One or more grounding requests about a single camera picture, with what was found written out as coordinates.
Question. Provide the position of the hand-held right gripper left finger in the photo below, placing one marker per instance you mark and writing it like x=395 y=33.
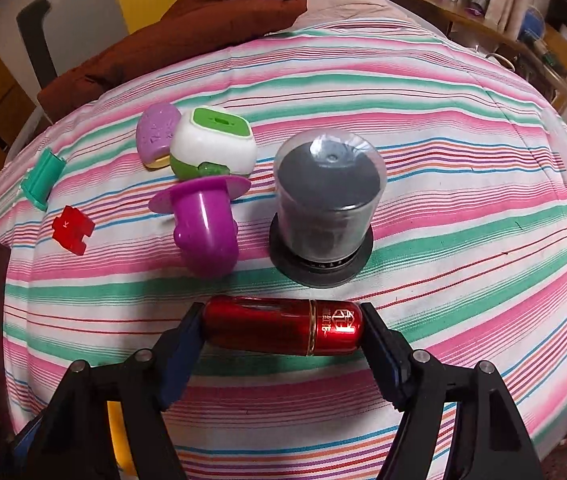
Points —
x=188 y=355

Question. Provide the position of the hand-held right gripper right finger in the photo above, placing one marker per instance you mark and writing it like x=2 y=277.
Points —
x=378 y=350

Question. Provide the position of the red metal canister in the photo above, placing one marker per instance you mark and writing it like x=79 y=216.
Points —
x=263 y=325

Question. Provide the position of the purple plastic cup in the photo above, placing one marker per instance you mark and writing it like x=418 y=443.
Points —
x=203 y=230

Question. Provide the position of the red plastic block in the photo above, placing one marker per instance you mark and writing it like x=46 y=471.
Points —
x=70 y=230

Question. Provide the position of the clear disc spindle case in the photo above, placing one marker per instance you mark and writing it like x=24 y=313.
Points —
x=323 y=185

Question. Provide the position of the white green plug-in device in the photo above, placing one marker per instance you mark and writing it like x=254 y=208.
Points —
x=208 y=150

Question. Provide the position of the teal plastic piece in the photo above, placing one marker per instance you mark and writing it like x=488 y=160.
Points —
x=43 y=180

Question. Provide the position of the brown quilted blanket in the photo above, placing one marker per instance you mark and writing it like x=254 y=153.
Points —
x=188 y=35

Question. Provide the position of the wooden shelf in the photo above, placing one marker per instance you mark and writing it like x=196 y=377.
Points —
x=463 y=15

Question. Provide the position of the pink duvet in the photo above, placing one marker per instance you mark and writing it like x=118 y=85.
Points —
x=343 y=5

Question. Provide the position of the black bed post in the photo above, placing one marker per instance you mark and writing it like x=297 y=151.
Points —
x=35 y=45

